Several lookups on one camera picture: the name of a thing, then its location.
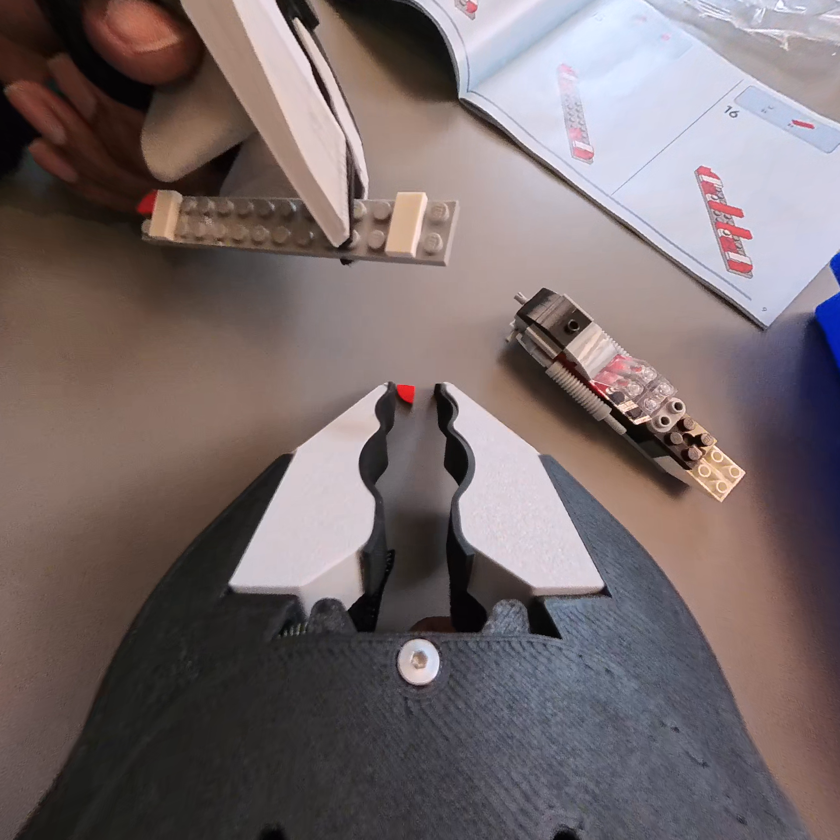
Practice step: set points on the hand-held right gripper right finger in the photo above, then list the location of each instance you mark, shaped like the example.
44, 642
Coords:
525, 525

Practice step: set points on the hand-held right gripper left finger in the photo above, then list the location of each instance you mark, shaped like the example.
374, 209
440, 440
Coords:
308, 518

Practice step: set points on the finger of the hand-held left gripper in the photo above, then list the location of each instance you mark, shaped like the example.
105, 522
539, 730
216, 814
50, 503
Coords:
351, 144
275, 98

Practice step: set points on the long grey studded plate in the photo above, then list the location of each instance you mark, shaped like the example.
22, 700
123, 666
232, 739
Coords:
262, 223

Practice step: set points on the grey desk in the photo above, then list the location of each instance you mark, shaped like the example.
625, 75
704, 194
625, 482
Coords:
164, 367

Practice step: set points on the person's left hand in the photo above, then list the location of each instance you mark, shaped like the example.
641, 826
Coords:
138, 39

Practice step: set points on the black white brick vehicle model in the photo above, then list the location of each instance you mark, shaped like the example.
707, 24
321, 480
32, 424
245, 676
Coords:
590, 367

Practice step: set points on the brick instruction booklet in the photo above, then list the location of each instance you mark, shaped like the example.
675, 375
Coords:
590, 131

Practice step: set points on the blue plastic bin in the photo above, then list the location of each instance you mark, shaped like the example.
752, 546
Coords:
832, 315

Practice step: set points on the clear plastic bag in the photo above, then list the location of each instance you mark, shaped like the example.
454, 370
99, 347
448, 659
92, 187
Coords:
754, 26

